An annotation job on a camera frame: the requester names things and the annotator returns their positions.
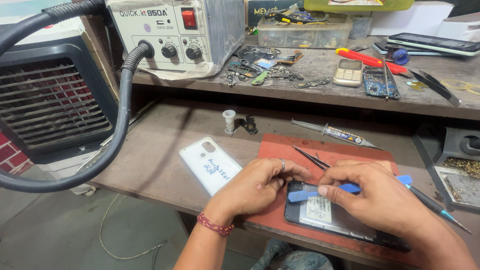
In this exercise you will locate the person's left hand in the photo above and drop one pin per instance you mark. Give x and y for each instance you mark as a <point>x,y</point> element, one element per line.
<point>243,191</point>

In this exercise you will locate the person's right hand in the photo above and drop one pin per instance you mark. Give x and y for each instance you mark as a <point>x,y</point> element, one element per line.
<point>378,198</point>

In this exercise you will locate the person's left fingers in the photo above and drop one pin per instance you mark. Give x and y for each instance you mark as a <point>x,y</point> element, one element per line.
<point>290,170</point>

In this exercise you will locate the blue plastic pry tool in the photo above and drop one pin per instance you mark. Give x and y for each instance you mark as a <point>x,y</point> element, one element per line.
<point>303,195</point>

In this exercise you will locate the black smartphone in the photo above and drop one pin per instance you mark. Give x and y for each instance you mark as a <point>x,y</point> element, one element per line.
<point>318,221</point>

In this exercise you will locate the black pointed tweezers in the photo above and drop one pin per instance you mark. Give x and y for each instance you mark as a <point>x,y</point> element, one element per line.
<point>309,156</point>

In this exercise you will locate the red work mat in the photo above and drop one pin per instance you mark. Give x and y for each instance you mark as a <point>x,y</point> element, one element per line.
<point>277,150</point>

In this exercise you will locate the small black circuit part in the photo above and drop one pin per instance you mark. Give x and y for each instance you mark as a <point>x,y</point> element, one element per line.
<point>249,125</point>

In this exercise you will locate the flux syringe with label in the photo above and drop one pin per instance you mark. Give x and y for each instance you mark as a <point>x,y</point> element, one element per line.
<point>343,135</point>

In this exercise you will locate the small white plastic spool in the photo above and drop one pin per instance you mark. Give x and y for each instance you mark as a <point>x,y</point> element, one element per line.
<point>229,120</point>

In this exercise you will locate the white phone back cover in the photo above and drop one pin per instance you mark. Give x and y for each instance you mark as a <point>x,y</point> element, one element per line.
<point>210,165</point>

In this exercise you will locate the person's patterned trouser leg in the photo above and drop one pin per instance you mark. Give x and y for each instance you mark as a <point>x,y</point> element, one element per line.
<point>288,258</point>

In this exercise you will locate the dark flex circuit strip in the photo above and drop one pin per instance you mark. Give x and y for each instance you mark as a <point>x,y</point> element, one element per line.
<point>312,83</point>

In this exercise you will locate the heap of phone parts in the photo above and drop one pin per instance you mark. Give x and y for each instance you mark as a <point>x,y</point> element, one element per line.
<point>262,67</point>

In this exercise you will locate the gold keypad phone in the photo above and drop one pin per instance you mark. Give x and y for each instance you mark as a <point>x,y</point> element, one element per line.
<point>348,73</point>

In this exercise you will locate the blue phone circuit board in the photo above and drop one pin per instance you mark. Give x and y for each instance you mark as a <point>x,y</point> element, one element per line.
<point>375,84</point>

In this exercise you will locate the silver tweezers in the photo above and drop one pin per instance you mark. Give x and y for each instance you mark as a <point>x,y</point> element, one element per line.
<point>385,77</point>

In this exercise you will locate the clear plastic parts box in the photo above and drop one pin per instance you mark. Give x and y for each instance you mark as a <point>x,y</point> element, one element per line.
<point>303,33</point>

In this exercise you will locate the dark screwdriver with teal tip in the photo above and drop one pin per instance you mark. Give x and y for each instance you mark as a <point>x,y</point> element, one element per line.
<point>431,204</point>

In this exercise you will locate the dark flat smartphone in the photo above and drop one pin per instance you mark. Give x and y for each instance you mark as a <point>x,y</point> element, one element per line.
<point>380,48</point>

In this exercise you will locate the small gold foil piece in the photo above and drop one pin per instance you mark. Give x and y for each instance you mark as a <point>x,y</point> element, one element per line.
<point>417,86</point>

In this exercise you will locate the grey metal holder tray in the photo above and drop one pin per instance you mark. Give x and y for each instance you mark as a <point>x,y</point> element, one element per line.
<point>446,157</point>

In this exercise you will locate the blue round loupe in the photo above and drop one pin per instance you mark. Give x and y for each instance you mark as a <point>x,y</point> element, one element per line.
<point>401,56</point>

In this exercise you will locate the small clear plastic cup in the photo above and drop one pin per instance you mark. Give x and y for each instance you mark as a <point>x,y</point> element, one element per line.
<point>360,27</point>

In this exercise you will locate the dark printed carton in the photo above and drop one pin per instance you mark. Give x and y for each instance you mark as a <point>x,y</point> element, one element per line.
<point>258,11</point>

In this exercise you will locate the black metal blade tool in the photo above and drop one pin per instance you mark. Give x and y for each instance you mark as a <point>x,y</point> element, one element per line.
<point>437,88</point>

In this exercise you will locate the white hot air station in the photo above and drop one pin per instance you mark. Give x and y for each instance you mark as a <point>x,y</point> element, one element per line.
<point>176,33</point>

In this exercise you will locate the white cardboard box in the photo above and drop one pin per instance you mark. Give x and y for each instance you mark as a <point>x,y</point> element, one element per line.
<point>408,20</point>

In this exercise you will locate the white plastic device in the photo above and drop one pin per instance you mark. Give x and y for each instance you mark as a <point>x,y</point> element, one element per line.
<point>461,28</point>

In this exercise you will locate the black and white air cooler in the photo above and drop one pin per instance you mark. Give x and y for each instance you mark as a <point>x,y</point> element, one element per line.
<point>52,101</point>

